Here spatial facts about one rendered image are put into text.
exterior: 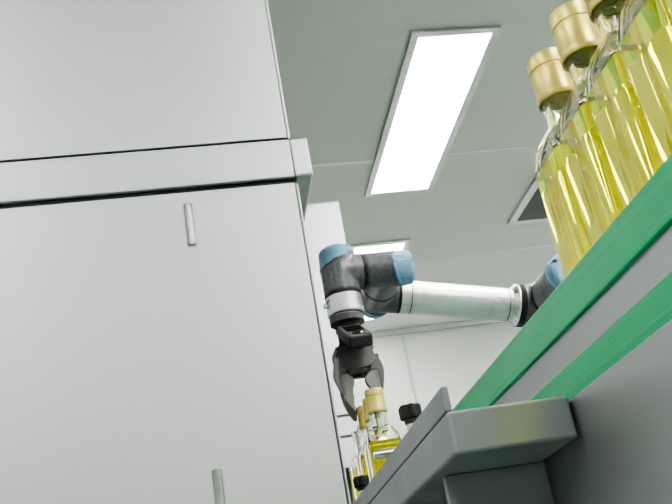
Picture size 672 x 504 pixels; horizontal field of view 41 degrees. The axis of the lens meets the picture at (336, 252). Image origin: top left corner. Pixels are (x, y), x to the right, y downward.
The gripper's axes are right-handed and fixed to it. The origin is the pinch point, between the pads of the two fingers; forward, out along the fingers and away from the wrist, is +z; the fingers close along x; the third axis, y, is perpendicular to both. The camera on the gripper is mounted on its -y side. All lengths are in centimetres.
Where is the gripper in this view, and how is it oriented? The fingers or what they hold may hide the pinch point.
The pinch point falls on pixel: (365, 411)
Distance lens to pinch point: 175.2
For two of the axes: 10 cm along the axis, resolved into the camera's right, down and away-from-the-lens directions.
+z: 1.6, 9.0, -4.0
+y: -1.2, 4.2, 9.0
